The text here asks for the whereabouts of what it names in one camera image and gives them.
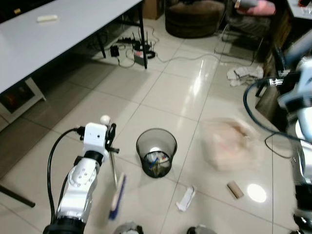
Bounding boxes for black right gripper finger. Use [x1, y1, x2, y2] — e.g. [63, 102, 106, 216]
[287, 32, 312, 66]

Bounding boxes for blue brush with metal handle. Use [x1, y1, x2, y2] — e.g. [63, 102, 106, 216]
[100, 115, 128, 221]

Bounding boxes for dark brown wooden furniture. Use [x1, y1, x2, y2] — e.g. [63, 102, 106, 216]
[253, 46, 288, 132]

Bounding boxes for light grey side table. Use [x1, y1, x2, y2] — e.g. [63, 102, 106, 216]
[288, 0, 312, 20]

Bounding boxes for black mesh waste bin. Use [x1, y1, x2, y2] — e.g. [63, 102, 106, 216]
[136, 128, 177, 178]

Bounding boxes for pink cushion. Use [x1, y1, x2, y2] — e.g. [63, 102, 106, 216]
[235, 0, 276, 16]

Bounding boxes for grey robot left foot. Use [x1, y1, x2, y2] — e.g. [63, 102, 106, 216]
[113, 222, 144, 234]

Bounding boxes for grey robot foot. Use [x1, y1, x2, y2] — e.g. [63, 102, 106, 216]
[188, 225, 217, 234]
[113, 222, 144, 234]

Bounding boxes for black router with antennas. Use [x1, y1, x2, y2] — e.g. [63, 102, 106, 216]
[133, 32, 156, 60]

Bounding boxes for white crumpled paper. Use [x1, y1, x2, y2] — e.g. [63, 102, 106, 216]
[176, 186, 196, 212]

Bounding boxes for pale pink plastic bag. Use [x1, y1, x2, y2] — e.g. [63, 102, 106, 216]
[202, 118, 264, 172]

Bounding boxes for white low shelf unit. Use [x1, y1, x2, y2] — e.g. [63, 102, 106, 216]
[0, 77, 47, 122]

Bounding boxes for grey table with black legs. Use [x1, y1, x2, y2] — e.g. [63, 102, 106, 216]
[0, 0, 148, 96]

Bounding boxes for black metal furniture leg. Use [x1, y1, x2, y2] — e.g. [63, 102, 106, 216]
[0, 184, 36, 208]

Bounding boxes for dark brown round pouf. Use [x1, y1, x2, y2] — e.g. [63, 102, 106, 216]
[165, 0, 226, 39]

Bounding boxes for grey robot right foot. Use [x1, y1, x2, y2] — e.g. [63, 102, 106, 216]
[188, 225, 217, 234]

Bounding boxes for brown cardboard tube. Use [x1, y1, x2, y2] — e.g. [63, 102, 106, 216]
[227, 181, 244, 199]

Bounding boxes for brown cardboard box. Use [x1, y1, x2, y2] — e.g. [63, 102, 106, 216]
[143, 0, 164, 20]

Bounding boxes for small white oblong object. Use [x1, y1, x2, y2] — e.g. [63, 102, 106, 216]
[38, 15, 59, 23]

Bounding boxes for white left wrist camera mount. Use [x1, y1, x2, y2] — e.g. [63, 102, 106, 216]
[83, 123, 109, 156]

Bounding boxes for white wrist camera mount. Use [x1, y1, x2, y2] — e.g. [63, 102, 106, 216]
[83, 123, 109, 156]
[279, 58, 312, 110]

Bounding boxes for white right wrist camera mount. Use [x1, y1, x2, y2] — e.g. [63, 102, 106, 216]
[279, 58, 312, 110]

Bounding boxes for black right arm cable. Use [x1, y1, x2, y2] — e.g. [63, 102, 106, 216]
[243, 78, 300, 143]

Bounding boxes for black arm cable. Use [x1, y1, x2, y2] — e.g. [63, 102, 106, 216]
[243, 78, 300, 143]
[47, 127, 87, 224]

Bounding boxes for metal frame chair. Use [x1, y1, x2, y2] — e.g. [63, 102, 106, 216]
[214, 10, 274, 64]

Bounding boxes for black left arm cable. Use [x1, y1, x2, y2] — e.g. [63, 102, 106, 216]
[47, 127, 87, 224]

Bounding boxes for thin black floor cable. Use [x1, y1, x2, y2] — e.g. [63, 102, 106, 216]
[265, 132, 295, 159]

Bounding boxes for white floor cable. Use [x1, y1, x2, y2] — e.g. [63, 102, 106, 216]
[155, 53, 230, 65]

